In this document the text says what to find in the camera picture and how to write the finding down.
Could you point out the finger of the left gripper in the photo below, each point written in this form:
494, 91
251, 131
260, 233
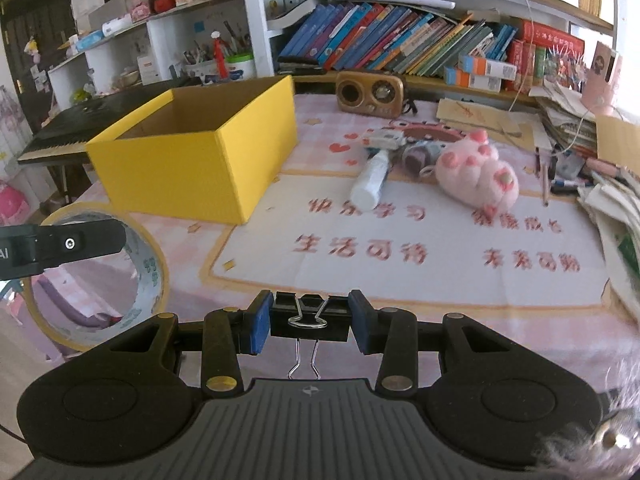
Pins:
78, 241

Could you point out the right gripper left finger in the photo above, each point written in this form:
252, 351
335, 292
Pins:
227, 333

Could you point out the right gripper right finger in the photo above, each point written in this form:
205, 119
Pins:
392, 333

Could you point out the black binder clip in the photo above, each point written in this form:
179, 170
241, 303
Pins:
309, 317

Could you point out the yellow tape roll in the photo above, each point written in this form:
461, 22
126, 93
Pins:
82, 304

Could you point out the white spray bottle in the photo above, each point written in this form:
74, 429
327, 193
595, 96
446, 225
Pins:
367, 189

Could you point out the pink plush paw toy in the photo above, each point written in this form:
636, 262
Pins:
472, 172

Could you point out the blue toy truck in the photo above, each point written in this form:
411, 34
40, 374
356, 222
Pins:
419, 158

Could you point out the small red white box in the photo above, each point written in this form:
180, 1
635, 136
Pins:
384, 139

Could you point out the black electronic keyboard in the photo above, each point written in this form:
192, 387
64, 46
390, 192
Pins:
63, 140

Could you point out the pink checkered table mat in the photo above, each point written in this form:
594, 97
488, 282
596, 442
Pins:
535, 274

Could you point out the yellow cardboard box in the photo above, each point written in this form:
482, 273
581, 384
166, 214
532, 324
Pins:
202, 153

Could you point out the flat cardboard sheets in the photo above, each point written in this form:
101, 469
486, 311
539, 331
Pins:
523, 130

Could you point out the brown retro radio speaker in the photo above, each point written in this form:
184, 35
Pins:
375, 94

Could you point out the red pen bottle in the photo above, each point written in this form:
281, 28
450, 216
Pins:
219, 49

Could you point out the white green lidded jar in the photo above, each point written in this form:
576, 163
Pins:
241, 66

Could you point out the orange white medicine box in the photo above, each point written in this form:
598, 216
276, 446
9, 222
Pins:
485, 67

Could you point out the pile of papers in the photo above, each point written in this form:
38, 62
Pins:
610, 146

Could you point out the row of leaning books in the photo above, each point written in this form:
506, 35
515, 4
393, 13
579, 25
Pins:
391, 38

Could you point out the white bookshelf unit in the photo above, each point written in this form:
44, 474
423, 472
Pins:
269, 22

